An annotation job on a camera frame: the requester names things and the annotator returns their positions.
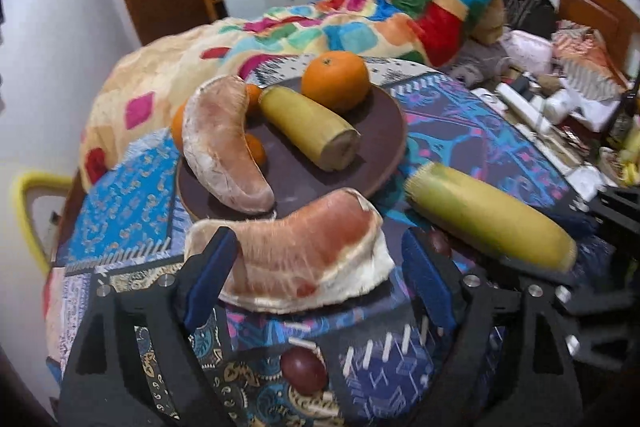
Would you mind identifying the dark red jujube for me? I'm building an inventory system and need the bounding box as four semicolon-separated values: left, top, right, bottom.
427;230;452;258
280;346;329;395

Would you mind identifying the small tangerine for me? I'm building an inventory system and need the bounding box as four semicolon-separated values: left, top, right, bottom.
245;83;262;118
245;133;267;168

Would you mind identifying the pink pillow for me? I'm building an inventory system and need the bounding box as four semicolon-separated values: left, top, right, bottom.
500;30;553;75

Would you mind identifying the white bottle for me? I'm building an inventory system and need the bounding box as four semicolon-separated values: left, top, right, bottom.
542;89;580;126

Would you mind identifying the patterned blue patchwork cloth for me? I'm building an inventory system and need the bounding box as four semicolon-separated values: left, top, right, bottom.
60;63;572;426

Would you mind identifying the colourful checked quilt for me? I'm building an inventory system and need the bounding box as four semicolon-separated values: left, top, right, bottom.
78;0;504;190

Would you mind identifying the black striped bag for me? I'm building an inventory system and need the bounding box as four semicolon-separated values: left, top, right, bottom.
506;0;558;40

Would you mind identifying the dark purple plate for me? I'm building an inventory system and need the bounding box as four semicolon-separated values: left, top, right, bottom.
176;76;409;223

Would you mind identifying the large orange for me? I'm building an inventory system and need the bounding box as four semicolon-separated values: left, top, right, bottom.
170;104;186;153
300;51;372;114

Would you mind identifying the white power strip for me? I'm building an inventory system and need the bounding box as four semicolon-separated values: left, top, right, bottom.
496;82;551;134

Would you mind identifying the pomelo segment pink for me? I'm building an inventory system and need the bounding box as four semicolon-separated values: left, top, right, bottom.
182;75;276;215

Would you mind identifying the yellow foam tube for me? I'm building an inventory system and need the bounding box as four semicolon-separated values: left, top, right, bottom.
10;170;73;275

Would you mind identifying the small tangerine front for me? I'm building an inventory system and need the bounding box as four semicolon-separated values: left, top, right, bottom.
245;133;267;168

